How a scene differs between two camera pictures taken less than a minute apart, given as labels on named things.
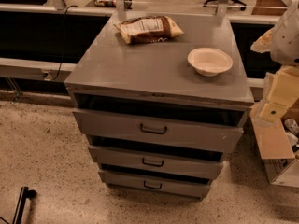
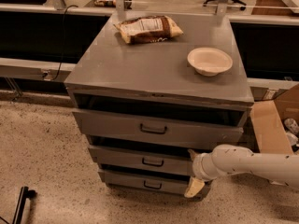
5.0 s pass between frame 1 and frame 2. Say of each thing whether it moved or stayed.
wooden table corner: stayed
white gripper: moved
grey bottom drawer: stayed
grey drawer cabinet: stayed
